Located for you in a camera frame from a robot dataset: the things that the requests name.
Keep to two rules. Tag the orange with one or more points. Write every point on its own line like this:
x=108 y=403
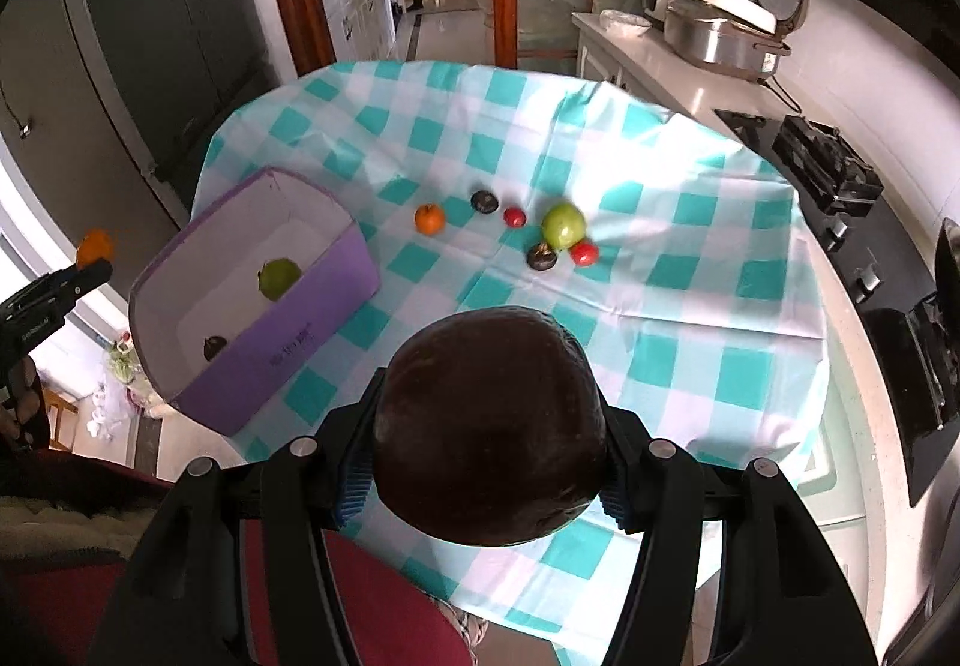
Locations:
x=95 y=246
x=430 y=220

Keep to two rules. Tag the red tomato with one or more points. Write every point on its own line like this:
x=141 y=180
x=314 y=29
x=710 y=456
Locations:
x=514 y=217
x=584 y=253

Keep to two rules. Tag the purple cardboard box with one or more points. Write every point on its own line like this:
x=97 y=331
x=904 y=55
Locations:
x=300 y=336

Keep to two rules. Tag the black burner grate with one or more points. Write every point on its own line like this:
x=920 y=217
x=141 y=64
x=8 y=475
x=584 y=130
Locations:
x=915 y=373
x=825 y=163

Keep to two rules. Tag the green persimmon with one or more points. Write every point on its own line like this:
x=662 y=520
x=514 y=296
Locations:
x=564 y=226
x=279 y=279

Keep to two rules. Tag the white cabinet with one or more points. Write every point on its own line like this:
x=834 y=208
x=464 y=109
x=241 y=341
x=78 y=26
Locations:
x=360 y=6

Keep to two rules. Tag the person's left hand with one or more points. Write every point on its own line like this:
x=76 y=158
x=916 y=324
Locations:
x=26 y=403

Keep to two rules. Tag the steel pot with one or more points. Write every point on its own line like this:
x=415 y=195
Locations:
x=712 y=40

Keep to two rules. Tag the person's red clothing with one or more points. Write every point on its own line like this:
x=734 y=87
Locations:
x=390 y=598

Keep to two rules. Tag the dark grey cabinet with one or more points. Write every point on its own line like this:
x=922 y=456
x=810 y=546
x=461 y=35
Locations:
x=150 y=36

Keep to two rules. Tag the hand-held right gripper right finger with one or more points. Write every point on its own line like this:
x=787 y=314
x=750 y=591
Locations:
x=616 y=505

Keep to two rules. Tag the white kitchen counter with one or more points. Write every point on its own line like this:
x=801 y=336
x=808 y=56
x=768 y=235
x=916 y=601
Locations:
x=675 y=81

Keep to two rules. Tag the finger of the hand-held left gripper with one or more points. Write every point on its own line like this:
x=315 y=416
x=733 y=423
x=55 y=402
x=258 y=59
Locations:
x=90 y=277

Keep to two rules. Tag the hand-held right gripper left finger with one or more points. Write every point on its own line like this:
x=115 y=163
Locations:
x=354 y=486

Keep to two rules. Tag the white lidded appliance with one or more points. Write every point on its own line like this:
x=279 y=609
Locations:
x=731 y=6

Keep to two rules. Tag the white plate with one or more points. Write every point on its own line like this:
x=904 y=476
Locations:
x=624 y=19

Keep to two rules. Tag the dark mangosteen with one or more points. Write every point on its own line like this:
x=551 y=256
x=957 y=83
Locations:
x=214 y=348
x=484 y=201
x=541 y=257

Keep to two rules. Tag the teal checked tablecloth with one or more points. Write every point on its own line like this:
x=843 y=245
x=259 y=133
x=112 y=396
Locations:
x=675 y=306

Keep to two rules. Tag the dark red apple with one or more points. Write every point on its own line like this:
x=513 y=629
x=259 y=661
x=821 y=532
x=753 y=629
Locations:
x=487 y=426

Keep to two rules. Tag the black gas stove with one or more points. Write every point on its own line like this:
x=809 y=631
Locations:
x=892 y=261

